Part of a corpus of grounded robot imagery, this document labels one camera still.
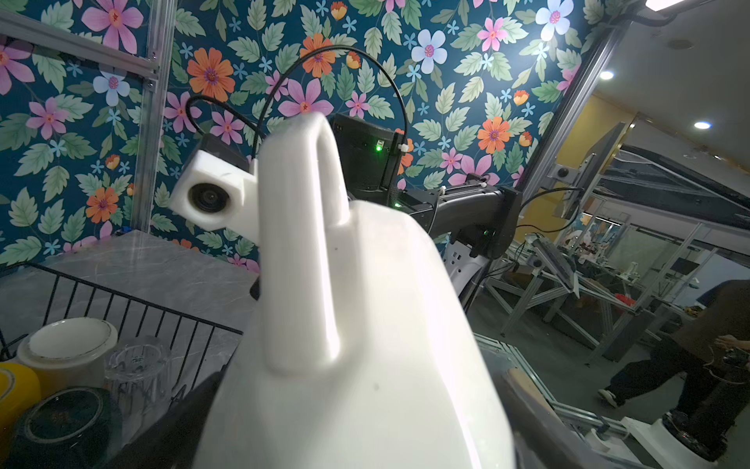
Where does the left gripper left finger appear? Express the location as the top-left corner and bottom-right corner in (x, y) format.
(105, 371), (226, 468)

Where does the white mug red inside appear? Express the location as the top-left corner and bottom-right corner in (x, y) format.
(17, 317), (118, 398)

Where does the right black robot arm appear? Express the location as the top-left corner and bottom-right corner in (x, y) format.
(329, 115), (523, 310)

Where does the black wire dish rack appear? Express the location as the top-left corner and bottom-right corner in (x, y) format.
(1, 263), (241, 425)

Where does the cream mug green handle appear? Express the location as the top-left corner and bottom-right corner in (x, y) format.
(1, 387), (122, 468)

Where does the white fluted mug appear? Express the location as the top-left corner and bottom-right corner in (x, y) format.
(183, 115), (517, 468)

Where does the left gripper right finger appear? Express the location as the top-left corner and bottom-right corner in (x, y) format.
(497, 371), (615, 469)

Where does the person in dark clothes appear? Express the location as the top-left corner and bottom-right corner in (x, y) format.
(598, 279), (749, 460)

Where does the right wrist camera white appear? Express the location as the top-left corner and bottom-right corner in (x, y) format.
(168, 134), (260, 244)

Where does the yellow mug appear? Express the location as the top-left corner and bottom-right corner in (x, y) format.
(0, 362), (41, 460)

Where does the clear glass cup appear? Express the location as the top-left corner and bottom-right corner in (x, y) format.
(105, 336), (172, 445)

